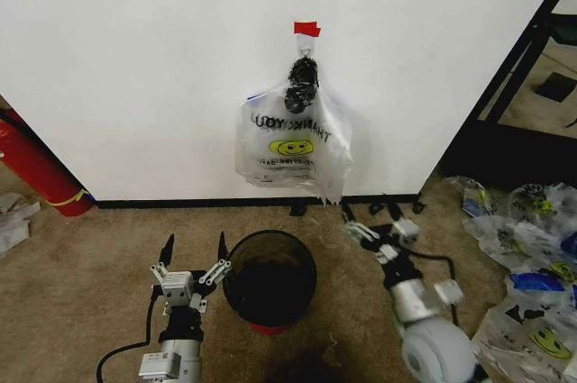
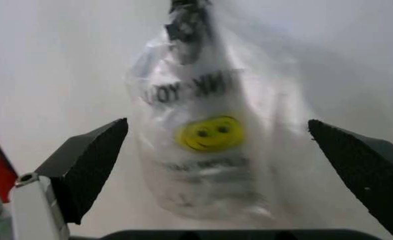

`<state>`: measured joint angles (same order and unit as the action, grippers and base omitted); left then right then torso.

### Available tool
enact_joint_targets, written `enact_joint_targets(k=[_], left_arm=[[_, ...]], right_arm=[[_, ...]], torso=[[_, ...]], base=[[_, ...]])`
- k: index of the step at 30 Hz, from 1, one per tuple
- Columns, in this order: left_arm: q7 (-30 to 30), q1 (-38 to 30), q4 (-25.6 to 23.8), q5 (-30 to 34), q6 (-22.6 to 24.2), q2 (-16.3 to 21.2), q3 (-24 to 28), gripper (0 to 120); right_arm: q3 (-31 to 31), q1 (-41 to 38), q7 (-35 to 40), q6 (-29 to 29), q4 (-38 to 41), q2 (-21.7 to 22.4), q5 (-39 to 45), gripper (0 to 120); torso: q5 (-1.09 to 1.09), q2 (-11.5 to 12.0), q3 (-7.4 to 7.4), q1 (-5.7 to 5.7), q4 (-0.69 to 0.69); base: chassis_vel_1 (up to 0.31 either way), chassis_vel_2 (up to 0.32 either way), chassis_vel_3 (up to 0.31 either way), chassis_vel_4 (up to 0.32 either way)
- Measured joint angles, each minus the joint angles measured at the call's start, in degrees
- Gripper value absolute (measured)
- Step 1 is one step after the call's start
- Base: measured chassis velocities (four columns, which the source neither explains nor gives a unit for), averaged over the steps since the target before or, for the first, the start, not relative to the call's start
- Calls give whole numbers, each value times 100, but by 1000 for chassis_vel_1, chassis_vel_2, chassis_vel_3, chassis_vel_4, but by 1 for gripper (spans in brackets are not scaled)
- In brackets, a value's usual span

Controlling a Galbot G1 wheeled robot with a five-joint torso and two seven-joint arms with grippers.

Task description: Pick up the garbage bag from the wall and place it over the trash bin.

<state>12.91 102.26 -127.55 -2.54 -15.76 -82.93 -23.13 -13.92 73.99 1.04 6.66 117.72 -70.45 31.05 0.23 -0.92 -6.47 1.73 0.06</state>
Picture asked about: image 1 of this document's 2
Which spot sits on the black tape piece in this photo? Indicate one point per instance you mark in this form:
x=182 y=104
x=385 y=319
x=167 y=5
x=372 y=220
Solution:
x=419 y=207
x=376 y=209

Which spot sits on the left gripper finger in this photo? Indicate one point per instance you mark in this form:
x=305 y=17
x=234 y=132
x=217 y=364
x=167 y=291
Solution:
x=222 y=250
x=168 y=252

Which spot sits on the black flat square object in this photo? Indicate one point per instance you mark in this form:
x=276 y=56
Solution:
x=554 y=85

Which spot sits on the red tape strip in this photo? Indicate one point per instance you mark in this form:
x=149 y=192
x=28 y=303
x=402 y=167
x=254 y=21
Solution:
x=307 y=29

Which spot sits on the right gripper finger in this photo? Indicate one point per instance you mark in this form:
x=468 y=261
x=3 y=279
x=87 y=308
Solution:
x=397 y=214
x=360 y=233

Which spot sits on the crumpled grey plastic bag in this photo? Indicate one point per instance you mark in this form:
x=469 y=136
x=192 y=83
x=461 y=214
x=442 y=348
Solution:
x=15 y=225

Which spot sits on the clear plastic bag blue print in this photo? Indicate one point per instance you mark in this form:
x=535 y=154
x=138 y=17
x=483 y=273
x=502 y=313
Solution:
x=536 y=281

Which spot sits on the clear smiley garbage bag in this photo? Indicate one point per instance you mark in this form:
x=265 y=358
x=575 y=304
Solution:
x=288 y=148

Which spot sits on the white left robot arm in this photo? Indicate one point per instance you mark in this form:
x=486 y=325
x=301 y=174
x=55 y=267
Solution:
x=180 y=358

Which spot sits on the black baseboard strip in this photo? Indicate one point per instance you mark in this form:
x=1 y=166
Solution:
x=189 y=203

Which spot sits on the clear smiley plastic bag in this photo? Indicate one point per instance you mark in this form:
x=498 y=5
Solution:
x=532 y=333
x=545 y=205
x=505 y=234
x=473 y=198

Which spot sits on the red fire extinguisher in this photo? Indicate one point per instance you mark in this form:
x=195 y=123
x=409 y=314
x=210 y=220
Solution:
x=40 y=166

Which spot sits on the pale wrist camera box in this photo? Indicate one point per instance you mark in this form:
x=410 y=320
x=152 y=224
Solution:
x=176 y=287
x=406 y=230

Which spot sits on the dark round trash bin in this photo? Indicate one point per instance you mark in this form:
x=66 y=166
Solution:
x=270 y=279

